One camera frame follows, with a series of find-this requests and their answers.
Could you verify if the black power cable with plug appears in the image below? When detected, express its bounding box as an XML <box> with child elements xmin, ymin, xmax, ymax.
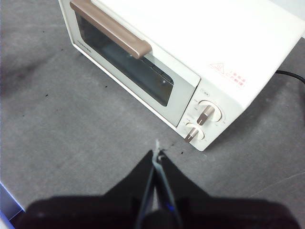
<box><xmin>275</xmin><ymin>70</ymin><xmax>305</xmax><ymax>84</ymax></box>

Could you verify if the oven door with beige handle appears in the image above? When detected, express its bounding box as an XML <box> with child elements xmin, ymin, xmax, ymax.
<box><xmin>61</xmin><ymin>0</ymin><xmax>202</xmax><ymax>129</ymax></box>

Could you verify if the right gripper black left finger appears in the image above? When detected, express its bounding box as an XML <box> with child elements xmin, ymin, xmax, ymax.
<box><xmin>16</xmin><ymin>150</ymin><xmax>155</xmax><ymax>229</ymax></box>

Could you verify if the temperature knob of oven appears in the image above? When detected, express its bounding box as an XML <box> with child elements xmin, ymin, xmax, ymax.
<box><xmin>196</xmin><ymin>100</ymin><xmax>226</xmax><ymax>126</ymax></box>

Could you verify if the white Toshiba toaster oven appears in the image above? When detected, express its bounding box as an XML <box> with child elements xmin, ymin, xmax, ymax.
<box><xmin>58</xmin><ymin>0</ymin><xmax>305</xmax><ymax>152</ymax></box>

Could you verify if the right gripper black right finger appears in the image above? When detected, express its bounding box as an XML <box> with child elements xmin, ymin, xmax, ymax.
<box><xmin>154</xmin><ymin>139</ymin><xmax>302</xmax><ymax>229</ymax></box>

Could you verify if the timer knob of oven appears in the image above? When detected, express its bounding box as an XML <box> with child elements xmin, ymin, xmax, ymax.
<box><xmin>183</xmin><ymin>122</ymin><xmax>206</xmax><ymax>144</ymax></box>

